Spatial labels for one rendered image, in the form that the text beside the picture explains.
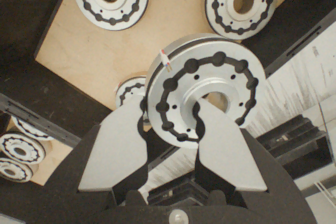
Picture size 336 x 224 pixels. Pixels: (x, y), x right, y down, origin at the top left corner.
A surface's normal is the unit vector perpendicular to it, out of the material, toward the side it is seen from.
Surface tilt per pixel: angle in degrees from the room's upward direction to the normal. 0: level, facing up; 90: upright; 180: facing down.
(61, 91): 90
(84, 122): 90
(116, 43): 0
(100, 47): 0
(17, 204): 90
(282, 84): 0
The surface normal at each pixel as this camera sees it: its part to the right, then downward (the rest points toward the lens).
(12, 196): 0.66, -0.66
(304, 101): 0.02, 0.49
